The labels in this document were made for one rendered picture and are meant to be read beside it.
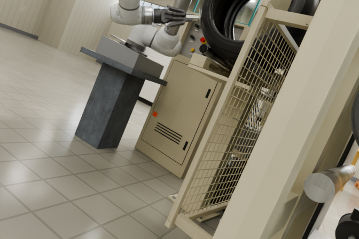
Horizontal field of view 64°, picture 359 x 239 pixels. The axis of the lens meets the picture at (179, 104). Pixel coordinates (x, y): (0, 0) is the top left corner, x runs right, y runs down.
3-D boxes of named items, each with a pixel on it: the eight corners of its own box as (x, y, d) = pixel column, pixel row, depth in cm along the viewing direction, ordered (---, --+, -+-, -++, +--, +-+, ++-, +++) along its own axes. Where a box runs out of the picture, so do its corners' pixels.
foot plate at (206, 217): (189, 192, 201) (190, 190, 201) (220, 215, 186) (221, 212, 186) (166, 197, 179) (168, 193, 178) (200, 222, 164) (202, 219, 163)
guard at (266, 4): (260, 193, 158) (314, 77, 152) (263, 196, 157) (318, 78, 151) (164, 224, 84) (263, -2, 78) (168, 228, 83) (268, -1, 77)
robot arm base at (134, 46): (115, 41, 210) (118, 34, 209) (129, 48, 231) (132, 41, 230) (135, 51, 205) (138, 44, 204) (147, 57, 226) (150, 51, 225)
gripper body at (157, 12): (152, 12, 150) (170, 13, 152) (152, 26, 149) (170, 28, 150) (153, 4, 143) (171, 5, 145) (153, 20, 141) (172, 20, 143)
